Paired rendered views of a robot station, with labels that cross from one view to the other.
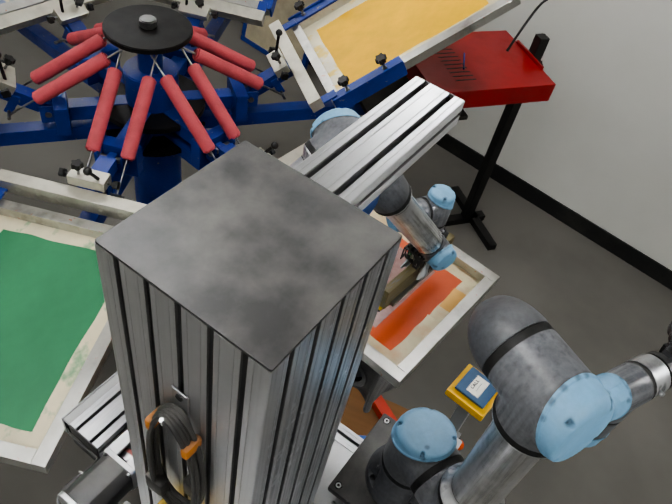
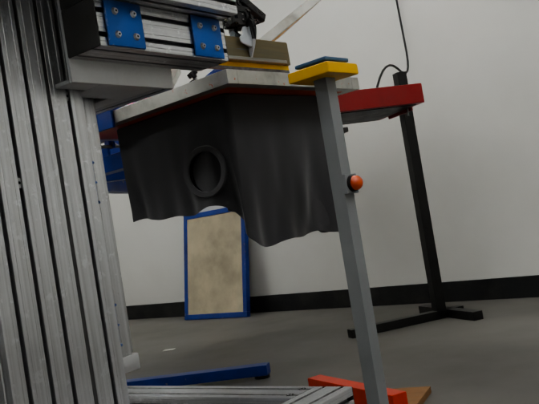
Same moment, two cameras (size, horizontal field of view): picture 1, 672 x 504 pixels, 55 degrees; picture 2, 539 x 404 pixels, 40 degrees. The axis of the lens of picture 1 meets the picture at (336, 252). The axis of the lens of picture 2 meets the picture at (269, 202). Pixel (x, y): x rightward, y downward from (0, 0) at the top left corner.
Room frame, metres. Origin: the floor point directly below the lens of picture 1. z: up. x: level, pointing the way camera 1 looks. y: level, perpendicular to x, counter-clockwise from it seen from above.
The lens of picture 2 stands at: (-0.82, -0.67, 0.58)
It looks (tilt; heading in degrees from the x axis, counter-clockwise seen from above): 2 degrees up; 11
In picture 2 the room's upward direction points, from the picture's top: 9 degrees counter-clockwise
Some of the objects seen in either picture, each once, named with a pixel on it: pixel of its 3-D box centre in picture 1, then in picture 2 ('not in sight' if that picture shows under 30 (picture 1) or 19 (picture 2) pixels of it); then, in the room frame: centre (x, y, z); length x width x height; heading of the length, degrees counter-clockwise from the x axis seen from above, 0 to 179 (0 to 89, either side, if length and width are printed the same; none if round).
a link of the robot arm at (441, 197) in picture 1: (437, 206); not in sight; (1.35, -0.24, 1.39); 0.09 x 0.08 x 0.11; 128
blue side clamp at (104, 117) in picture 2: not in sight; (89, 125); (1.36, 0.27, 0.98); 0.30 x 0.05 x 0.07; 59
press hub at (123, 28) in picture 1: (157, 164); not in sight; (2.02, 0.83, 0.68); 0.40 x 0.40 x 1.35
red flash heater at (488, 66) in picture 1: (471, 67); (342, 109); (2.71, -0.41, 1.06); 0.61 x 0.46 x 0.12; 119
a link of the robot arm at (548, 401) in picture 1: (497, 459); not in sight; (0.51, -0.33, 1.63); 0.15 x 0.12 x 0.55; 38
